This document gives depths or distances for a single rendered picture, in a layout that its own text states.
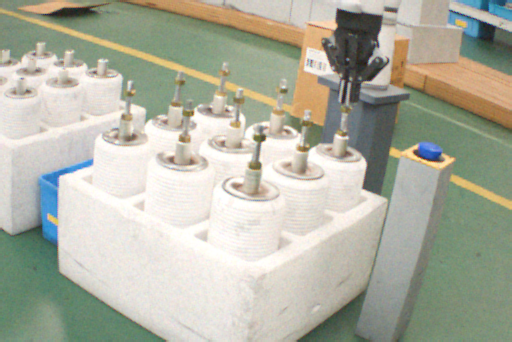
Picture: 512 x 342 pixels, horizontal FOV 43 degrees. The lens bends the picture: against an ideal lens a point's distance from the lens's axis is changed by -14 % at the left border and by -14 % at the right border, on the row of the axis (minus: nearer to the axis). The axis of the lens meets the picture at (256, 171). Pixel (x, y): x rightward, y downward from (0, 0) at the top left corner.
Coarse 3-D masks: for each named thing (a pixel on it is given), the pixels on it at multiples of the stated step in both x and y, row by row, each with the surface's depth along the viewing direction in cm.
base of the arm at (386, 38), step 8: (384, 16) 136; (392, 16) 137; (384, 24) 137; (392, 24) 138; (384, 32) 138; (392, 32) 139; (384, 40) 138; (392, 40) 140; (384, 48) 139; (392, 48) 142; (392, 56) 144; (384, 72) 142; (376, 80) 141; (384, 80) 142; (368, 88) 142; (376, 88) 142; (384, 88) 143
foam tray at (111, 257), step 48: (96, 192) 107; (144, 192) 110; (96, 240) 108; (144, 240) 101; (192, 240) 98; (288, 240) 103; (336, 240) 108; (96, 288) 111; (144, 288) 104; (192, 288) 98; (240, 288) 93; (288, 288) 100; (336, 288) 115; (192, 336) 100; (240, 336) 95; (288, 336) 106
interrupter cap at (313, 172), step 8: (280, 160) 109; (288, 160) 110; (280, 168) 106; (288, 168) 108; (312, 168) 109; (320, 168) 109; (288, 176) 104; (296, 176) 104; (304, 176) 105; (312, 176) 105; (320, 176) 106
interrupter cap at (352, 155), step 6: (324, 144) 119; (330, 144) 120; (318, 150) 116; (324, 150) 117; (330, 150) 118; (348, 150) 119; (354, 150) 119; (324, 156) 114; (330, 156) 114; (336, 156) 115; (342, 156) 116; (348, 156) 117; (354, 156) 116; (360, 156) 116; (348, 162) 114
